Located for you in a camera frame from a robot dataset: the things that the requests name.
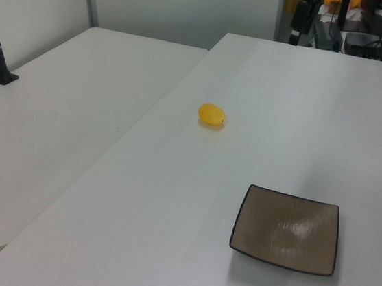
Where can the yellow lemon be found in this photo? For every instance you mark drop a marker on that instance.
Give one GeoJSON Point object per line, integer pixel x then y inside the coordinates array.
{"type": "Point", "coordinates": [210, 114]}

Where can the square brown ceramic plate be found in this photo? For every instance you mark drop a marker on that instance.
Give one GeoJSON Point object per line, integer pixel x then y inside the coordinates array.
{"type": "Point", "coordinates": [286, 230]}

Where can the black pole with white band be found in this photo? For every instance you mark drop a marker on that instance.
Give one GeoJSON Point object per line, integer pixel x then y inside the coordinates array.
{"type": "Point", "coordinates": [300, 17]}

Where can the black power supply box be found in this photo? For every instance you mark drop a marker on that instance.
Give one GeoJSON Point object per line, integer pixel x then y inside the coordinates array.
{"type": "Point", "coordinates": [325, 35]}

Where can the black electronics box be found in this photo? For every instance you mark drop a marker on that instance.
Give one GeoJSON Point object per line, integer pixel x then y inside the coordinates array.
{"type": "Point", "coordinates": [364, 45]}

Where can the black monitor stand post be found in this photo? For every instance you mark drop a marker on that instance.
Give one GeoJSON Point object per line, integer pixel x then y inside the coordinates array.
{"type": "Point", "coordinates": [344, 12]}

